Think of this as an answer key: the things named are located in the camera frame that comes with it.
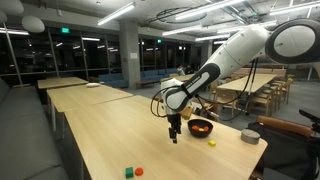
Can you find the black bowl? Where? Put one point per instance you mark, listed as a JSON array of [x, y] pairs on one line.
[[205, 128]]

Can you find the grey duct tape roll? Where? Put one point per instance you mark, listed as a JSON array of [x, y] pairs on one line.
[[250, 136]]

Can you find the brown leather chair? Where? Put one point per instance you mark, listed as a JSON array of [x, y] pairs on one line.
[[285, 125]]

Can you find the grey bench sofa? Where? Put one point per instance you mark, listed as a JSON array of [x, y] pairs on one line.
[[27, 148]]

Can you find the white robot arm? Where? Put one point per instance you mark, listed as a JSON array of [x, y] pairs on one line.
[[292, 42]]

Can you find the yellow block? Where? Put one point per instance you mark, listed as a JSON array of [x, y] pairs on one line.
[[212, 143]]

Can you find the black jacket on chair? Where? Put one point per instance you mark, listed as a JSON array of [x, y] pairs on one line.
[[286, 153]]

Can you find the orange disc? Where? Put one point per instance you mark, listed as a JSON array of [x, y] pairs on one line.
[[195, 128], [139, 171]]

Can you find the black camera tripod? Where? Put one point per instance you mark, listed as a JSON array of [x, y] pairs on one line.
[[313, 141]]

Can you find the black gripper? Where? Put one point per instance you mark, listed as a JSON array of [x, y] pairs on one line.
[[175, 128]]

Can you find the green block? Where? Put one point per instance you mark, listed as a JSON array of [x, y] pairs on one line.
[[129, 172]]

